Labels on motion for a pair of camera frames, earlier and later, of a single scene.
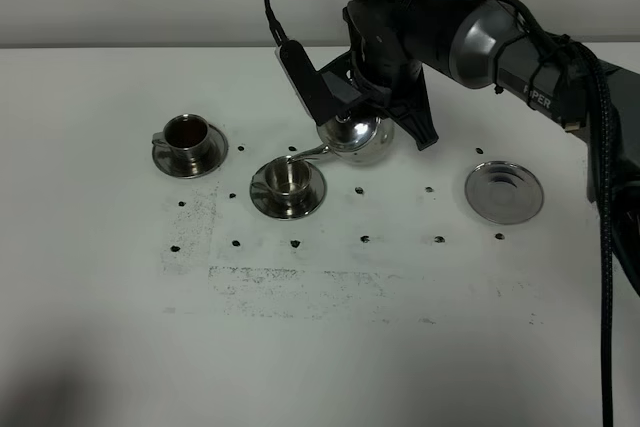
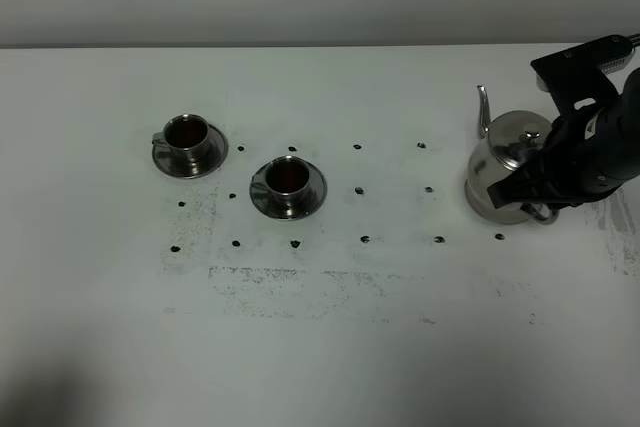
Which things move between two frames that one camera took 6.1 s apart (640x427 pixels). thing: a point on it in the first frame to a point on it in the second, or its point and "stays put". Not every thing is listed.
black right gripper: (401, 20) to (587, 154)
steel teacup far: (186, 135) stays put
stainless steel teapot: (353, 138) to (510, 140)
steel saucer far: (164, 163) stays put
